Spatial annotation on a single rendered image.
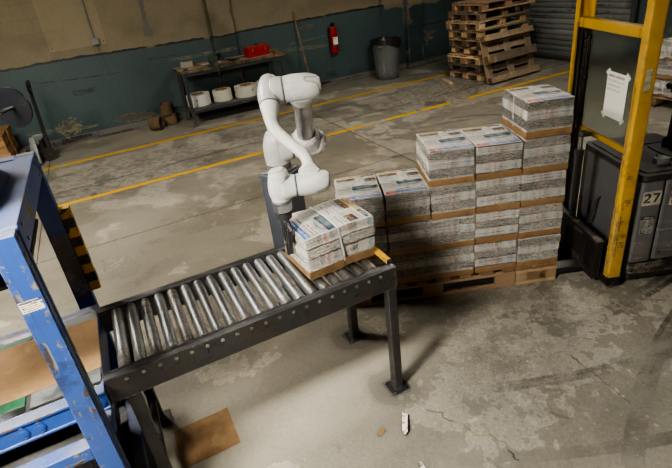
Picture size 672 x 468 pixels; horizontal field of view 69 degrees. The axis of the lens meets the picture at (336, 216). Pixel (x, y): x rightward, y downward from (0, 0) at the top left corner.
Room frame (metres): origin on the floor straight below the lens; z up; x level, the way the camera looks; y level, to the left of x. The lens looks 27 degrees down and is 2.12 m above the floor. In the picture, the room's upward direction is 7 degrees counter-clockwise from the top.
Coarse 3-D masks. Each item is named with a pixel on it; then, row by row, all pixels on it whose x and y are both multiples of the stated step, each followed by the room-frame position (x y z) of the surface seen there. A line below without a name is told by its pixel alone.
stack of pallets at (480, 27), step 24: (480, 0) 9.15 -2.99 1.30; (504, 0) 8.92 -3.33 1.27; (528, 0) 9.10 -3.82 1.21; (480, 24) 8.67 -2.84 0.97; (504, 24) 8.97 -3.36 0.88; (528, 24) 9.17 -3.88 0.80; (456, 48) 9.32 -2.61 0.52; (480, 48) 8.70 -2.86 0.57; (456, 72) 9.20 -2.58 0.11; (480, 72) 8.67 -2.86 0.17
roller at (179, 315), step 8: (168, 296) 1.98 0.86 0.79; (176, 296) 1.96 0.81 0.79; (176, 304) 1.89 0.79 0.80; (176, 312) 1.83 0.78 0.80; (184, 312) 1.85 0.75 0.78; (176, 320) 1.78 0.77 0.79; (184, 320) 1.76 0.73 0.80; (184, 328) 1.70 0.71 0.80; (184, 336) 1.65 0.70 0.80; (192, 336) 1.66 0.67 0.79
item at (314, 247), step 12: (300, 216) 2.17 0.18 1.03; (312, 216) 2.17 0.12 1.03; (300, 228) 2.05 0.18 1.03; (312, 228) 2.04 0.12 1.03; (324, 228) 2.02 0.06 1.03; (300, 240) 1.98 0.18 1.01; (312, 240) 1.95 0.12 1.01; (324, 240) 1.98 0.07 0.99; (300, 252) 2.02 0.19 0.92; (312, 252) 1.95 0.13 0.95; (324, 252) 1.98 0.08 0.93; (336, 252) 2.01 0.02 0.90; (300, 264) 2.03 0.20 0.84; (312, 264) 1.95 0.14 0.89; (324, 264) 1.97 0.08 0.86
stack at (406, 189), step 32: (352, 192) 2.83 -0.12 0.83; (384, 192) 2.77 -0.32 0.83; (416, 192) 2.74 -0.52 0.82; (448, 192) 2.74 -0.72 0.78; (480, 192) 2.75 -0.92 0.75; (512, 192) 2.76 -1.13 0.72; (416, 224) 2.73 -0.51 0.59; (448, 224) 2.74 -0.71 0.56; (480, 224) 2.75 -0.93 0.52; (512, 224) 2.76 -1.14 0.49; (416, 256) 2.73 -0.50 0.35; (448, 256) 2.74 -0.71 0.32; (480, 256) 2.74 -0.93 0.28; (512, 256) 2.75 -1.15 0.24; (480, 288) 2.74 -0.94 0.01
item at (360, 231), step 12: (324, 204) 2.27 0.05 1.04; (336, 204) 2.26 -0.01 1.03; (348, 204) 2.24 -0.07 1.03; (336, 216) 2.12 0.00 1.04; (348, 216) 2.11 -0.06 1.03; (360, 216) 2.10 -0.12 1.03; (372, 216) 2.10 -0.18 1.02; (348, 228) 2.04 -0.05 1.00; (360, 228) 2.06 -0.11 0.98; (372, 228) 2.09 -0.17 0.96; (348, 240) 2.03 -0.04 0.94; (360, 240) 2.07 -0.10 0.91; (372, 240) 2.10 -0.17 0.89; (348, 252) 2.04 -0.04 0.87
